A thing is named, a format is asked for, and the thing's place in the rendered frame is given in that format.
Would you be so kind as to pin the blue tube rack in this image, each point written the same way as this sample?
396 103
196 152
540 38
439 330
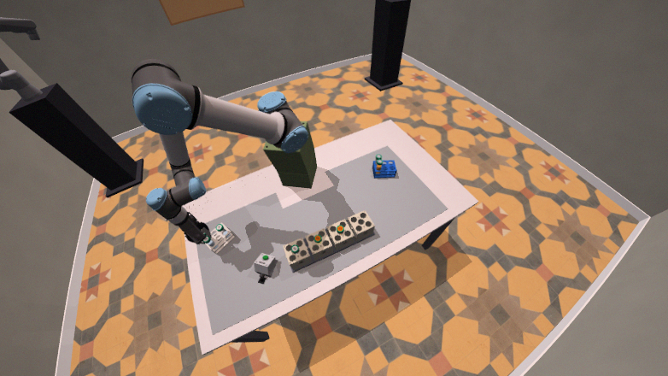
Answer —
384 173

